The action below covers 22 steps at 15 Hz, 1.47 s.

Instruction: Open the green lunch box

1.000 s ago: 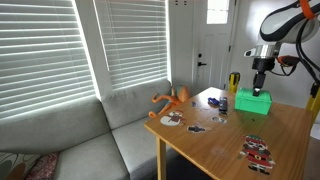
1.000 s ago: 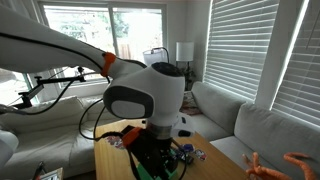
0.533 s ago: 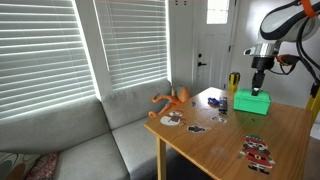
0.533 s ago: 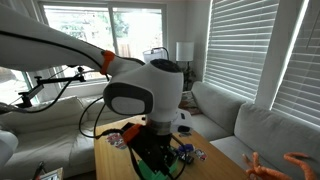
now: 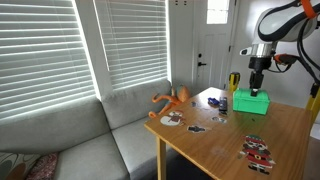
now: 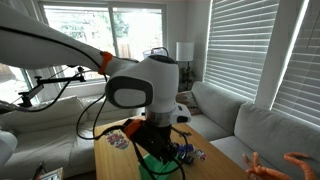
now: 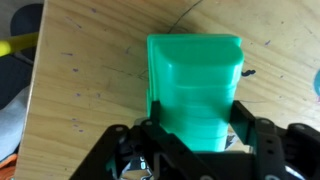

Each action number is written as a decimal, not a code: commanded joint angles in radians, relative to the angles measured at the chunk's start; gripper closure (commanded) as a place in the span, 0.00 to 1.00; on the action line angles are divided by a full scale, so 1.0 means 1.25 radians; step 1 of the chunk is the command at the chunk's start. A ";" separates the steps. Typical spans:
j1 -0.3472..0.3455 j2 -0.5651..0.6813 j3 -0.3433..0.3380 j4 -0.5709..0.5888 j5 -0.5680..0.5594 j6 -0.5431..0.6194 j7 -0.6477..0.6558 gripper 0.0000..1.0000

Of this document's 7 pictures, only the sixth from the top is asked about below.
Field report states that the floor lamp with cylinder shade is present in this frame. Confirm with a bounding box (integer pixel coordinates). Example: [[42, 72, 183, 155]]
[[175, 41, 195, 84]]

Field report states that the white sofa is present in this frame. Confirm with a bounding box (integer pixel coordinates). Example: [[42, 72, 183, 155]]
[[0, 94, 146, 179]]

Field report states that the wooden framed panel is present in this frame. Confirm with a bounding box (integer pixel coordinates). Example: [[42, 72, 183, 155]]
[[31, 161, 64, 180]]

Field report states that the green plastic lunch box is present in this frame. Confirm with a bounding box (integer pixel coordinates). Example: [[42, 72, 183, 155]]
[[137, 152, 182, 180]]

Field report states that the wooden table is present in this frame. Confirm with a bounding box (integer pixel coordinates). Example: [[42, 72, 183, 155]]
[[93, 116, 249, 180]]

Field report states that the grey fabric sofa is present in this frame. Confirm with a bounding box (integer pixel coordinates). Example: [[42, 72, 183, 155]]
[[186, 80, 320, 180]]

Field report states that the white window blind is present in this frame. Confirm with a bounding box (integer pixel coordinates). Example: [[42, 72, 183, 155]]
[[271, 0, 320, 127], [203, 0, 280, 102]]

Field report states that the oval patterned cushion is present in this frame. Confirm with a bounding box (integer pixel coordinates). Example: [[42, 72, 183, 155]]
[[175, 90, 202, 116]]

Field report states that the small blue toy car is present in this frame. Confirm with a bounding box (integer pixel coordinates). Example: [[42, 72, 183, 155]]
[[176, 143, 195, 155]]

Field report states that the green house plant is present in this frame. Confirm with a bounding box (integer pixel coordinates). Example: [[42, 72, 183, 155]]
[[178, 64, 197, 92]]

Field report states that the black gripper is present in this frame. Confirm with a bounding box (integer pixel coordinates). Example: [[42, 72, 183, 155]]
[[132, 120, 180, 164]]

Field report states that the arc lamp with white shade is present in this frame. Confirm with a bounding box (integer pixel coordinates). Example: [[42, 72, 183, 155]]
[[142, 46, 171, 61]]

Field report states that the sliding glass window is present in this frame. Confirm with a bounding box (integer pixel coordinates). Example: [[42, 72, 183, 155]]
[[38, 1, 168, 90]]

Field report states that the orange octopus plush toy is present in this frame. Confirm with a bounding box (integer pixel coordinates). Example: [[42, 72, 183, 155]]
[[242, 151, 318, 180]]

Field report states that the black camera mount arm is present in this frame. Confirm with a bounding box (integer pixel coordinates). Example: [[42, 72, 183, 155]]
[[0, 65, 88, 114]]

